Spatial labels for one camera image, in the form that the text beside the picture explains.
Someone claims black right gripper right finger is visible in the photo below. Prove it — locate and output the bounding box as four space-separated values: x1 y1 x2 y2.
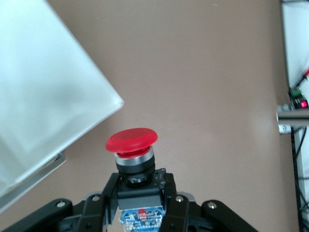
154 172 259 232

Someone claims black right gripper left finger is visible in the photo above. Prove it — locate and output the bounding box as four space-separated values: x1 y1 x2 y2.
0 173 121 232

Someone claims red mushroom push button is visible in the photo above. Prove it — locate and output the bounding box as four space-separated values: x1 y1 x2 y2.
105 127 169 232

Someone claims white drawer cabinet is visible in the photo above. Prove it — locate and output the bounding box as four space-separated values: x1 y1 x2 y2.
0 0 125 214

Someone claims circuit board with red display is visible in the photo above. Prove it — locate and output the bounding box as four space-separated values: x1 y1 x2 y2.
288 87 309 110

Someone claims black cable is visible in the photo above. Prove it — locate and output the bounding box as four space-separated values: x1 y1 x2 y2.
291 127 309 218

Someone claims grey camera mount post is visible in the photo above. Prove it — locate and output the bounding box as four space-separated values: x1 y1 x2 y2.
276 102 309 134

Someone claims red wire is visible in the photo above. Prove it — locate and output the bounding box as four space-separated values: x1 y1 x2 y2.
293 68 309 88

